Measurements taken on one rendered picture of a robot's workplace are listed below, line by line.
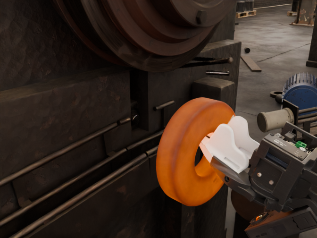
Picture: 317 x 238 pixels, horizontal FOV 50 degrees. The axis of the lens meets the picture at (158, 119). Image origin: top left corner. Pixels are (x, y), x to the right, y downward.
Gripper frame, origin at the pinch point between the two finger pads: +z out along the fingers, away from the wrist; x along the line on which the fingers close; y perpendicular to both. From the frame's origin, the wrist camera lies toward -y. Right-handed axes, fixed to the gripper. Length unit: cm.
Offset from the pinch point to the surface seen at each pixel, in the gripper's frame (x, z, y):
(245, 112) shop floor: -218, 76, -109
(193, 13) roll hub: -12.4, 15.2, 12.2
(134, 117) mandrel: -16.3, 27.3, -17.6
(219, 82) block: -40.2, 20.4, -10.2
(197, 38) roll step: -23.5, 20.1, 4.5
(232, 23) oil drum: -270, 141, -58
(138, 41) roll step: -5.8, 20.5, 6.0
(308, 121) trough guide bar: -61, -1, -18
